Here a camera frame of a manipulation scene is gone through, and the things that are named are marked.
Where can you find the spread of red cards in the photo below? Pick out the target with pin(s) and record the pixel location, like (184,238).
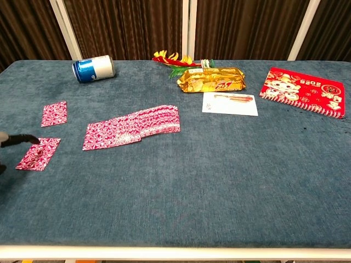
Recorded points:
(142,123)

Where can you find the red yellow artificial flower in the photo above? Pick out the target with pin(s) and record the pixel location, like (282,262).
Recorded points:
(175,60)

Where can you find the blue velvet tablecloth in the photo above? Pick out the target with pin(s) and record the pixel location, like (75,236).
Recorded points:
(175,178)

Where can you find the white table edge rail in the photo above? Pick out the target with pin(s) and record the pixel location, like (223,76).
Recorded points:
(175,252)

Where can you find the gold foil snack package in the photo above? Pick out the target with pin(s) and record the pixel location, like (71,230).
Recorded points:
(212,79)

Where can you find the red 2025 spiral calendar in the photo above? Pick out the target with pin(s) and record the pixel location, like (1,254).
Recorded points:
(304,91)

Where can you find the brown pleated curtain panel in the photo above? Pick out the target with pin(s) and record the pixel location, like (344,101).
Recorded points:
(27,30)
(246,27)
(331,30)
(129,27)

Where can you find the green white striped small bundle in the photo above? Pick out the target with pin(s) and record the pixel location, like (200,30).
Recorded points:
(206,63)

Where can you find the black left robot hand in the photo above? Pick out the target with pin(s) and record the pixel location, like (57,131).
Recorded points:
(20,139)

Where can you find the white printed paper card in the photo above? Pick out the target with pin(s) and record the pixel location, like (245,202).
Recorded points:
(233,107)

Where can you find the red patterned playing card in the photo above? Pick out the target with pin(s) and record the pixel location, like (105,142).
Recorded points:
(41,156)
(54,113)

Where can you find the white upright frame post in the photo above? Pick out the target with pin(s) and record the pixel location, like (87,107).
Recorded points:
(189,30)

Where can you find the white slanted frame post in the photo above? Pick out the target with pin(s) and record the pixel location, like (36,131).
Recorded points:
(303,30)
(65,30)

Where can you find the blue white drink can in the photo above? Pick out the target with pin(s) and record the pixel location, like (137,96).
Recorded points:
(94,68)

